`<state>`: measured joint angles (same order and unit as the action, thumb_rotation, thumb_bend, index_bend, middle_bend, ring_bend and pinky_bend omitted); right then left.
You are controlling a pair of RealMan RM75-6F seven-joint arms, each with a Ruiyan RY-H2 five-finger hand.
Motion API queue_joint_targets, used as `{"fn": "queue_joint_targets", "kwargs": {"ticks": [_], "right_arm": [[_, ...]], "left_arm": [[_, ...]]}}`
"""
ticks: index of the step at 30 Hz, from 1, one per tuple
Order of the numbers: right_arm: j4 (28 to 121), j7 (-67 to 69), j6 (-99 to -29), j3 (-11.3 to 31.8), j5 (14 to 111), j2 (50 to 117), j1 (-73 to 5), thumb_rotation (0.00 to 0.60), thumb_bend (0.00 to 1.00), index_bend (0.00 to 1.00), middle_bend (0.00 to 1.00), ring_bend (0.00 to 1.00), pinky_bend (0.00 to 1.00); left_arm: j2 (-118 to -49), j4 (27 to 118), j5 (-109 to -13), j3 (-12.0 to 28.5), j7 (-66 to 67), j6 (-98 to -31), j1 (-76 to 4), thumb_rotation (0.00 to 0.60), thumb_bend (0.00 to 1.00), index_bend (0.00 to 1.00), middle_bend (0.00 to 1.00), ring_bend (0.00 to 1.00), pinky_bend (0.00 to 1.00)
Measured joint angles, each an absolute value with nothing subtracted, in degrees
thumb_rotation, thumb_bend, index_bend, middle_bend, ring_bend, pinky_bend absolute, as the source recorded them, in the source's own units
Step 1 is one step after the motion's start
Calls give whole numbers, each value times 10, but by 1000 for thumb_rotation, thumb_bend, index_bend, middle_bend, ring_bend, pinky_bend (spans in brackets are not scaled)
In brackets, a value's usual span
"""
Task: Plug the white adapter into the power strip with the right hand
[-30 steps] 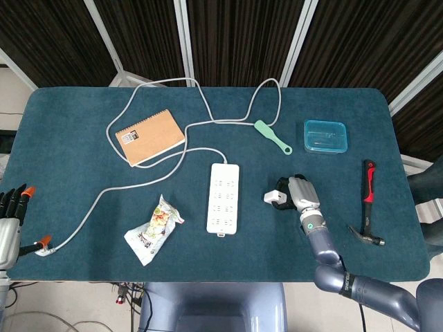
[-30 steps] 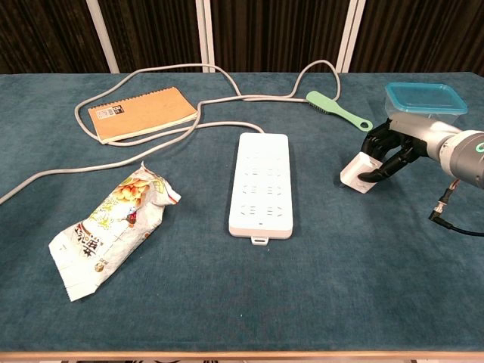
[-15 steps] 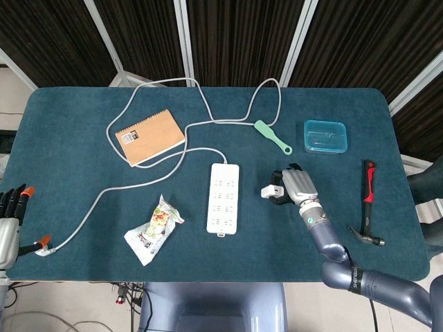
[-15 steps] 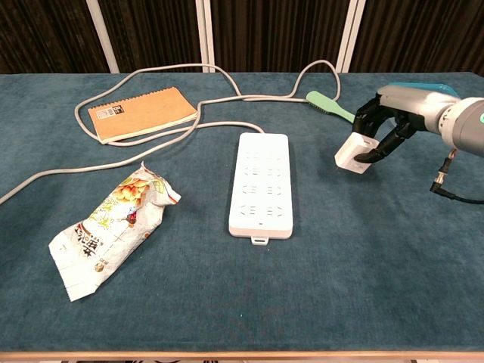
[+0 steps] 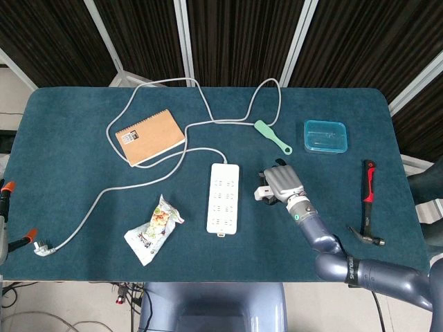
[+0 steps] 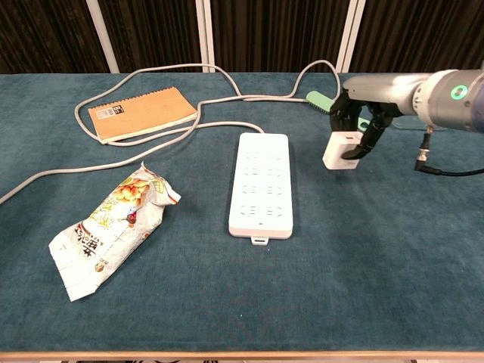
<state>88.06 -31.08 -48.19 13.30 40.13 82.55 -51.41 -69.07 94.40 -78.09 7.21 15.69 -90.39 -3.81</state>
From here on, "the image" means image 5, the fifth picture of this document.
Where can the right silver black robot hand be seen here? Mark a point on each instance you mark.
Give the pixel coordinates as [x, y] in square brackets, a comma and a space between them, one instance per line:
[284, 180]

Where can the teal table cloth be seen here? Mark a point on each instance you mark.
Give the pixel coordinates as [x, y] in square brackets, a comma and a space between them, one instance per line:
[86, 173]

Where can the white frame post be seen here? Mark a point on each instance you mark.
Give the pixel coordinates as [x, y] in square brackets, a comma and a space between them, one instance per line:
[183, 38]
[104, 34]
[19, 71]
[415, 86]
[299, 38]

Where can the red black claw hammer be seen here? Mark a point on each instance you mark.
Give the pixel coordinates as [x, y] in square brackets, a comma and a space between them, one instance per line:
[370, 183]

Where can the white power adapter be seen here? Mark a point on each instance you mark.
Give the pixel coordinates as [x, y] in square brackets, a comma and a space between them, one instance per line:
[262, 192]

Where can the green plastic brush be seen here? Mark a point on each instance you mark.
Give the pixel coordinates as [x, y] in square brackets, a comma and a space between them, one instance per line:
[268, 133]

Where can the clear container blue lid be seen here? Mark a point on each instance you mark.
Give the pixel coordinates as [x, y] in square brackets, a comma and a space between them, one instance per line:
[325, 136]

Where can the brown spiral notebook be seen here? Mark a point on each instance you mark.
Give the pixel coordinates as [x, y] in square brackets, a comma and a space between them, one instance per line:
[149, 138]

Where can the blue-grey robot torso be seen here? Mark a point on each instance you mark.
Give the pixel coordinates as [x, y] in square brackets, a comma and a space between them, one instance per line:
[211, 307]

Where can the dark slatted screen panel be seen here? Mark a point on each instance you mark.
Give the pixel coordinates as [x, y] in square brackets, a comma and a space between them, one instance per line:
[52, 38]
[242, 38]
[363, 41]
[145, 34]

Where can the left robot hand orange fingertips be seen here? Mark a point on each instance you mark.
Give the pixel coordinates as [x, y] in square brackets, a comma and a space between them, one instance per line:
[2, 238]

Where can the white power strip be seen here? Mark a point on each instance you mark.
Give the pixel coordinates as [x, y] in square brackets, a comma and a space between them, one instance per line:
[223, 204]

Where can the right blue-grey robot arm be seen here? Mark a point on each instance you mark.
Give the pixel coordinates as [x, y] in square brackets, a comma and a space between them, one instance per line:
[380, 276]

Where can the white printed snack bag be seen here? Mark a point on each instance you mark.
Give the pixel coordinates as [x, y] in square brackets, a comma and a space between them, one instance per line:
[152, 231]

